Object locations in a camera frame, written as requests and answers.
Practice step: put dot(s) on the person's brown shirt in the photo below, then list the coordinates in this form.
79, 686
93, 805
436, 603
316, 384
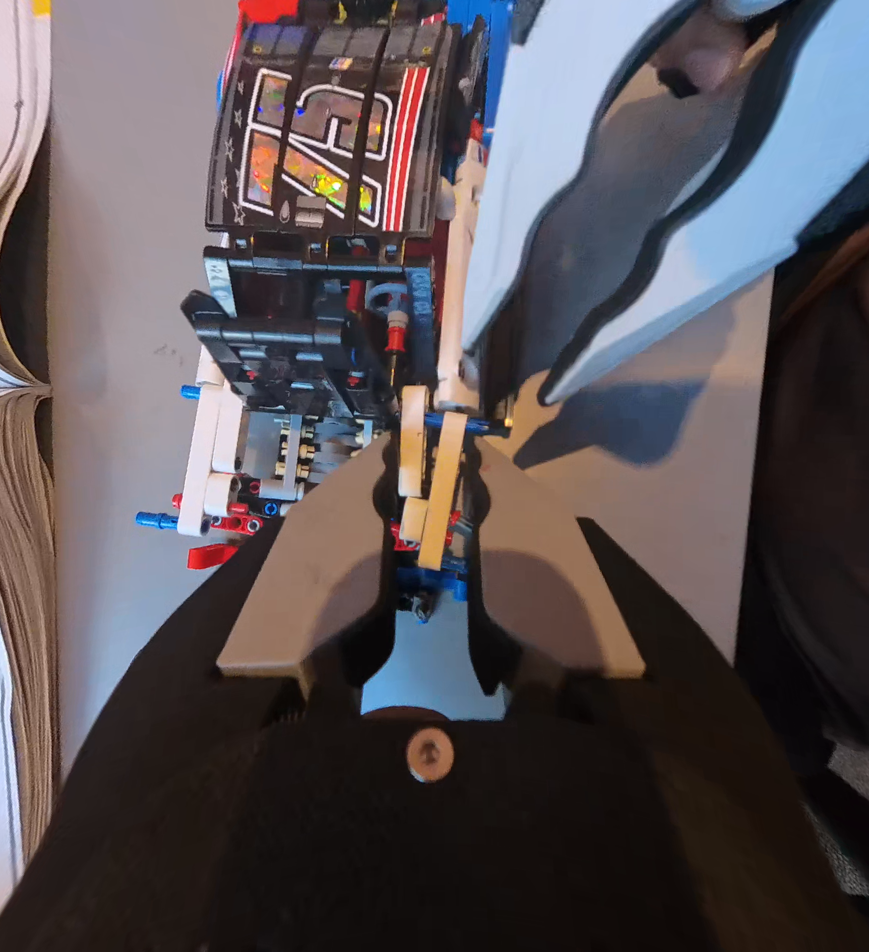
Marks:
851, 446

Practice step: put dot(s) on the grey desk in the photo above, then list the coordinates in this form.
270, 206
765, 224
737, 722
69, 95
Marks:
129, 223

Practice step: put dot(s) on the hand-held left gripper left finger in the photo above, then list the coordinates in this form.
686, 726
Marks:
308, 595

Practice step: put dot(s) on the toy brick race car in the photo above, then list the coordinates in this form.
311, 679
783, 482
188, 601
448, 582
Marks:
315, 149

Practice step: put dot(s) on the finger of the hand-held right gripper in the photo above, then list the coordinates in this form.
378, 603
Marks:
539, 134
814, 134

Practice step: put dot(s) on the white beam assembly with pins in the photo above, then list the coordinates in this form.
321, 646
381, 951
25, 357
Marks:
414, 446

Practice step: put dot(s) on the person's right hand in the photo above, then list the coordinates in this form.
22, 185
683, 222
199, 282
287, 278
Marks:
717, 59

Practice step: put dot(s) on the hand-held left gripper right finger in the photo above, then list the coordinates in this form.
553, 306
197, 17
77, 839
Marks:
553, 595

